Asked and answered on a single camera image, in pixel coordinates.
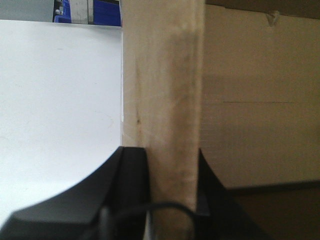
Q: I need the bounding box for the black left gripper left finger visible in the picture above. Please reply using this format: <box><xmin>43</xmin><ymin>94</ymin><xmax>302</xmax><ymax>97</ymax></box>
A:
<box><xmin>0</xmin><ymin>146</ymin><xmax>150</xmax><ymax>240</ymax></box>

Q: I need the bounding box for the blue plastic crate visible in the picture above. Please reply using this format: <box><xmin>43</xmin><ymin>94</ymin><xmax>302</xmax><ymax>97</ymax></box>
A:
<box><xmin>93</xmin><ymin>0</ymin><xmax>122</xmax><ymax>27</ymax></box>
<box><xmin>52</xmin><ymin>0</ymin><xmax>72</xmax><ymax>24</ymax></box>

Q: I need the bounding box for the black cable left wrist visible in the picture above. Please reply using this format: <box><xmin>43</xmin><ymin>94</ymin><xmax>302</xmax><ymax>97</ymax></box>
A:
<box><xmin>82</xmin><ymin>202</ymin><xmax>198</xmax><ymax>240</ymax></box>

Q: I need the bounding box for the blue plastic crate left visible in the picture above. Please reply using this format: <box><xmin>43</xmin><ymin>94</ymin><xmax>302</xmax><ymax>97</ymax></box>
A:
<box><xmin>52</xmin><ymin>0</ymin><xmax>72</xmax><ymax>24</ymax></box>

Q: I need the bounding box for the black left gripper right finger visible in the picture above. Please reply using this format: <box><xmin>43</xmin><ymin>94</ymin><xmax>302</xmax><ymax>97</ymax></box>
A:
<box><xmin>195</xmin><ymin>150</ymin><xmax>272</xmax><ymax>240</ymax></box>

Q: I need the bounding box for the blue plastic crate right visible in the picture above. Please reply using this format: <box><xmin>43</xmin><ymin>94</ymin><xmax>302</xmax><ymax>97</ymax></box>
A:
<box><xmin>93</xmin><ymin>0</ymin><xmax>122</xmax><ymax>27</ymax></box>

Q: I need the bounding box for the metal shelf post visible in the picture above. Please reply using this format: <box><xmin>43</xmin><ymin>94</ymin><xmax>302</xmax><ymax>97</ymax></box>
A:
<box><xmin>69</xmin><ymin>0</ymin><xmax>94</xmax><ymax>25</ymax></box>

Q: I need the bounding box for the brown cardboard box black print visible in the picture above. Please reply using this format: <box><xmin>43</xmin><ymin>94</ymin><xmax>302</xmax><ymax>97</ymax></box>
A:
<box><xmin>120</xmin><ymin>0</ymin><xmax>320</xmax><ymax>240</ymax></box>

